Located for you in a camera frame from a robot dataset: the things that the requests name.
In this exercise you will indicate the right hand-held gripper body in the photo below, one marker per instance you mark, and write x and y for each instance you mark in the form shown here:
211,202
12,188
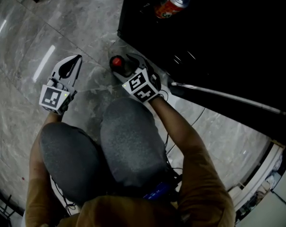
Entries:
142,86

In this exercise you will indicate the person's brown shirt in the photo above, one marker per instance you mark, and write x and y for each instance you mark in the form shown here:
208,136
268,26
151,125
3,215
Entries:
204,197

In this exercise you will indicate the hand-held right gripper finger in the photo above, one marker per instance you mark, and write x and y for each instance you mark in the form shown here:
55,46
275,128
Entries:
138,61
123,79

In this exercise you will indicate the black fridge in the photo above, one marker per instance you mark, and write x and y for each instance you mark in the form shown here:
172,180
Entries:
227,32

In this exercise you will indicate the orange drink can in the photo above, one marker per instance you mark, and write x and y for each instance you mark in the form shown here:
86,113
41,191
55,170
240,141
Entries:
168,7

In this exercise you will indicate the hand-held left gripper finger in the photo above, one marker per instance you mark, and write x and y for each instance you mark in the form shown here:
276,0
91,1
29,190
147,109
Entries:
77,70
58,66

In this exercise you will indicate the person's right forearm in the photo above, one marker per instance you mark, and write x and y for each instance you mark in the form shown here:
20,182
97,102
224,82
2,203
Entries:
175,124

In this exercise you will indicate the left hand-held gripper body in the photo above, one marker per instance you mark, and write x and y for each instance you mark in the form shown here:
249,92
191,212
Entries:
51,96

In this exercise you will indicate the white door frame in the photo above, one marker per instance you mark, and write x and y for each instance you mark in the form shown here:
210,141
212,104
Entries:
258,176

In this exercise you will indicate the person's left forearm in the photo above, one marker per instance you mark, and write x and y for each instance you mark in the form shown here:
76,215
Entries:
53,118

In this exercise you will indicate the person's left leg grey trousers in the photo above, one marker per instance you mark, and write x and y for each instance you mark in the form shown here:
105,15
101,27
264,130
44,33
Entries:
69,159

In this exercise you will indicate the person's leg grey trousers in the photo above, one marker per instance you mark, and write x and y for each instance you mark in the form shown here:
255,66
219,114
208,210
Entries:
131,138
69,159

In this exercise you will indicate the black fridge door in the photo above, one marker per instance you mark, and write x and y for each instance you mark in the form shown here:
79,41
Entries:
239,112

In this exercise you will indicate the blue waist device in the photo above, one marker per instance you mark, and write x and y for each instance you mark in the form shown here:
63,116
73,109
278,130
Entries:
158,191

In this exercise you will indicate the black metal rack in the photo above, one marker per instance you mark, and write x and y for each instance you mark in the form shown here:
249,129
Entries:
3,204

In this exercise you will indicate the dark red-capped soda bottle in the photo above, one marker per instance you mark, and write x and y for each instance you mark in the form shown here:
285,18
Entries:
117,62

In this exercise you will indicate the white cabinet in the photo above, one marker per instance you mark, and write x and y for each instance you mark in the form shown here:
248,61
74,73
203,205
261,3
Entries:
272,207

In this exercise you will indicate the person's right leg grey trousers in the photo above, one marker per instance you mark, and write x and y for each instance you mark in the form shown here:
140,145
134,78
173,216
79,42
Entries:
131,138

